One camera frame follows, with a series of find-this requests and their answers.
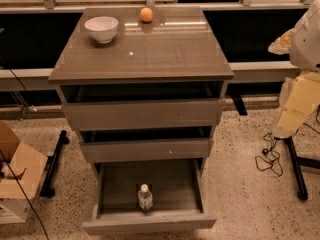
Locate clear plastic bottle white cap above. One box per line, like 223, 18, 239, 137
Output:
138, 184, 153, 212

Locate black stand leg right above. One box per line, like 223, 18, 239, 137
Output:
284, 137, 320, 201

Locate white box under cardboard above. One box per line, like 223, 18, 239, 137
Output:
0, 198, 30, 224

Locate black stand leg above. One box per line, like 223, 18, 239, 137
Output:
284, 137, 320, 201
39, 130, 69, 198

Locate black stand leg left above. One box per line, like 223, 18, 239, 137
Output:
39, 130, 69, 198

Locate brown cardboard box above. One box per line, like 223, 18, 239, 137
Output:
0, 120, 47, 199

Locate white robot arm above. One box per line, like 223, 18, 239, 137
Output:
268, 0, 320, 139

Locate grey top drawer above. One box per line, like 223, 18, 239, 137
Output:
62, 98, 225, 131

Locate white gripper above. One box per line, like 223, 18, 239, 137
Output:
268, 29, 320, 139

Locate black cable on floor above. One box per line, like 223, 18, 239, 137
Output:
254, 104, 320, 178

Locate white ceramic bowl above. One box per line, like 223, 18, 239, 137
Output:
84, 16, 118, 43

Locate grey middle drawer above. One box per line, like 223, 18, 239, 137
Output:
80, 126, 213, 163

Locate orange fruit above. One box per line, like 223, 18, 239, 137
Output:
140, 8, 153, 23

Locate black cable left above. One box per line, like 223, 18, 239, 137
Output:
0, 57, 50, 240

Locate grey bottom drawer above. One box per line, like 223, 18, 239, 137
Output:
83, 159, 216, 235

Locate grey drawer cabinet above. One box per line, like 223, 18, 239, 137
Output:
48, 6, 235, 172

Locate grey drawer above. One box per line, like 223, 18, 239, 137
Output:
80, 126, 213, 163
83, 159, 216, 235
62, 98, 225, 131

